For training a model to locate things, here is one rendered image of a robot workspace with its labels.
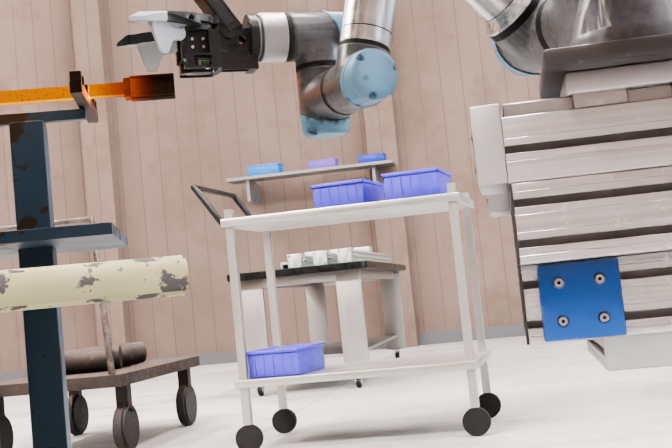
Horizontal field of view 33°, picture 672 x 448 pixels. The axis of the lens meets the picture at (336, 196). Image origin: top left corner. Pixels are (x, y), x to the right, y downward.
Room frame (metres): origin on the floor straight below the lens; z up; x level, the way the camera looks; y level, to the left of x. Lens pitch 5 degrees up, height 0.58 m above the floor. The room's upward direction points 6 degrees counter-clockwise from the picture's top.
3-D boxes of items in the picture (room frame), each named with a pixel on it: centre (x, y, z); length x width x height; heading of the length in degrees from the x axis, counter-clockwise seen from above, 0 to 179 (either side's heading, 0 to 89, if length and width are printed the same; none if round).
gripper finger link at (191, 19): (1.60, 0.19, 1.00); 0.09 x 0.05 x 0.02; 143
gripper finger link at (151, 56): (1.68, 0.26, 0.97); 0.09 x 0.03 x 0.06; 71
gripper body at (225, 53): (1.65, 0.16, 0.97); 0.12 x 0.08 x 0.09; 107
